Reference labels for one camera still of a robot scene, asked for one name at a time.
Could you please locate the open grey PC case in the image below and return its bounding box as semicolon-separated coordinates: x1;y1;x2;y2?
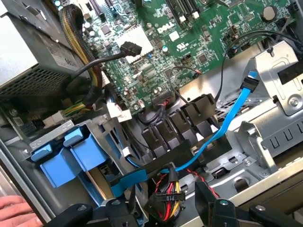
0;0;303;227

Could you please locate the red black twisted wire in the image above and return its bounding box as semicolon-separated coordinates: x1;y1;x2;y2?
187;169;221;199

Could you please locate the grey drive cage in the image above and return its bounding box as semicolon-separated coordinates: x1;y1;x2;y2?
226;40;303;175

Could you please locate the black fan shroud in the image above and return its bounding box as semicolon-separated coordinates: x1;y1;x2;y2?
110;93;232;190

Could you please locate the thin black fan wire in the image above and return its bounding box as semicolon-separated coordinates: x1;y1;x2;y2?
168;66;202;106

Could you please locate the person hand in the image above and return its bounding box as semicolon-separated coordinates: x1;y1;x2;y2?
0;195;45;227

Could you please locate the lower blue drive caddy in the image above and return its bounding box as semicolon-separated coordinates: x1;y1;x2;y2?
21;119;147;213

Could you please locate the blue disk carrier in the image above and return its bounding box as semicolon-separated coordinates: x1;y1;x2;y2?
30;143;80;189

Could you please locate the braided power cable bundle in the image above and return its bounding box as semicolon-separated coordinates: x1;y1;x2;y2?
59;6;105;112

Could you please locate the silver heatsink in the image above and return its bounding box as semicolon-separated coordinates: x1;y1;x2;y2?
116;26;154;64

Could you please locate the grey power supply unit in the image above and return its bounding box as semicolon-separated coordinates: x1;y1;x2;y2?
0;0;95;95

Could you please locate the black expansion slot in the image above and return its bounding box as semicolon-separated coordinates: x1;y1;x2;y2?
89;0;105;16

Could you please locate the black wire with square plug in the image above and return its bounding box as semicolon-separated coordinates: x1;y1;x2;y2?
67;41;143;82

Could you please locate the light blue flat data wire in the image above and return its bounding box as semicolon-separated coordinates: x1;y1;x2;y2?
158;70;260;175

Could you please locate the silver coin battery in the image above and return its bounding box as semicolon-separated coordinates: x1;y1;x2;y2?
260;6;277;21

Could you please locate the black motherboard wire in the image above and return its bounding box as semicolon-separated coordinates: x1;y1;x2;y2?
214;29;303;102

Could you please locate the green motherboard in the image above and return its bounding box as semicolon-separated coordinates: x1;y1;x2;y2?
80;0;296;114

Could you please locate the black RAM slot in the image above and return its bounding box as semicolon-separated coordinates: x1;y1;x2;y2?
165;0;187;24
181;0;201;20

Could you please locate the white plastic plug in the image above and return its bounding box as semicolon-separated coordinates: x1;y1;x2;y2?
106;103;133;123

